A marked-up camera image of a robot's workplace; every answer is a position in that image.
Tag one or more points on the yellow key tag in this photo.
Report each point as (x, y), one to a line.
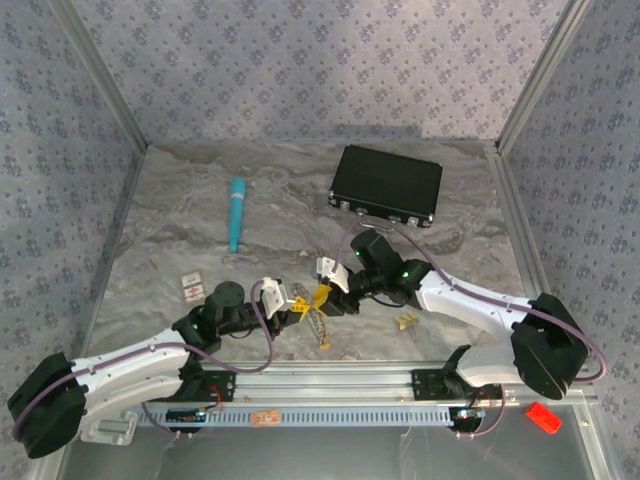
(325, 345)

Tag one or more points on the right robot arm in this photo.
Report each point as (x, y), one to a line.
(500, 310)

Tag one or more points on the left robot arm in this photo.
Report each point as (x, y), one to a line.
(125, 370)

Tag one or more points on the playing card box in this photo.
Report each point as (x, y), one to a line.
(193, 287)

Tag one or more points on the turquoise pen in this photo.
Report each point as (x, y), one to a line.
(237, 210)

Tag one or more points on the red plastic block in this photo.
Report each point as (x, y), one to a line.
(544, 417)

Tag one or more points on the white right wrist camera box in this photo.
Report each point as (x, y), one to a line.
(332, 272)

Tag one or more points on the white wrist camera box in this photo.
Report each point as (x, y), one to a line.
(274, 297)
(332, 272)

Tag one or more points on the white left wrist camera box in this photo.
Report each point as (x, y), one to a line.
(274, 297)

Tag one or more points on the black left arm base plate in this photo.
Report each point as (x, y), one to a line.
(222, 387)

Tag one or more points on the aluminium mounting rail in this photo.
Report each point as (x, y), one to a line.
(325, 382)

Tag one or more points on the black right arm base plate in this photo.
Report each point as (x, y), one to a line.
(427, 384)

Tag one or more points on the aluminium table side rail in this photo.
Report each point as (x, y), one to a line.
(126, 200)
(515, 200)

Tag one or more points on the white plastic bracket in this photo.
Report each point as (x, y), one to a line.
(112, 427)

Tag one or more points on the aluminium frame post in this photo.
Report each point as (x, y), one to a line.
(105, 75)
(540, 75)

